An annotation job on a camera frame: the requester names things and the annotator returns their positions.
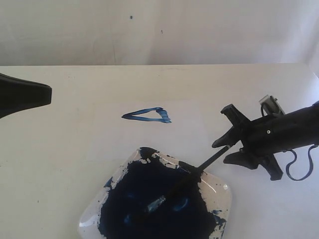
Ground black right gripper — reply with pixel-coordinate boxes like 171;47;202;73
212;104;319;181

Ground black paintbrush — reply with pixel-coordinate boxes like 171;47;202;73
132;145;231;222

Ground white paper sheet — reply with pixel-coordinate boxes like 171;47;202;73
87;100;212;169

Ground white square paint dish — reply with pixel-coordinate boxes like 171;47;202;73
78;147;232;239

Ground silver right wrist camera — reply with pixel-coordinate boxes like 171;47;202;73
259;95;285;117

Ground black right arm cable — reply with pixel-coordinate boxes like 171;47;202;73
285;144;315;182

